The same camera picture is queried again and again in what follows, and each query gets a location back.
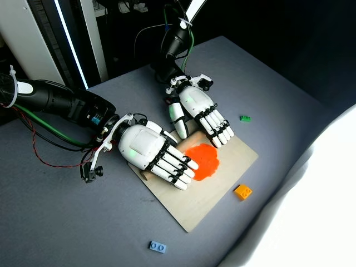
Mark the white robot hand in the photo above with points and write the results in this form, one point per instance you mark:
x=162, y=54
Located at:
x=142, y=144
x=196, y=101

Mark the wooden rolling pin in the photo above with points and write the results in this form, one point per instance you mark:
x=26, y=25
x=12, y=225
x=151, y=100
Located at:
x=189, y=142

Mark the green toy brick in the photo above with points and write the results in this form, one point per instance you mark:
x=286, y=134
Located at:
x=245, y=118

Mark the flat orange clay dough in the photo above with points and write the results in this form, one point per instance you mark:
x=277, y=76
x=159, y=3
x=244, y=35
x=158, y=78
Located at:
x=205, y=161

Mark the light wooden board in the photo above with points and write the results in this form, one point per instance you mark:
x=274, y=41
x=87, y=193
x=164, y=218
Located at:
x=194, y=200

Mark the grey table cloth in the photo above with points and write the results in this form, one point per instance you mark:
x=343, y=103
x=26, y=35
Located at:
x=69, y=217

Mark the orange toy brick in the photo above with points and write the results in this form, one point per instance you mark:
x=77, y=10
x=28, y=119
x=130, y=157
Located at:
x=242, y=193

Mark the blue flat toy brick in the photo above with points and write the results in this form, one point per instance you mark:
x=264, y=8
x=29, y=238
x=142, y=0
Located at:
x=157, y=247

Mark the white cabinet with light strip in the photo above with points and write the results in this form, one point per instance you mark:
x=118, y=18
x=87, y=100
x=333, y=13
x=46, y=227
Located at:
x=27, y=41

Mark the white backdrop cloth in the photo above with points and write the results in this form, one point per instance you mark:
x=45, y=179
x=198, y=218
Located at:
x=320, y=194

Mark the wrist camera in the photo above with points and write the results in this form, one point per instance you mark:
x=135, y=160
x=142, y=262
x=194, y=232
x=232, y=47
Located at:
x=90, y=173
x=206, y=84

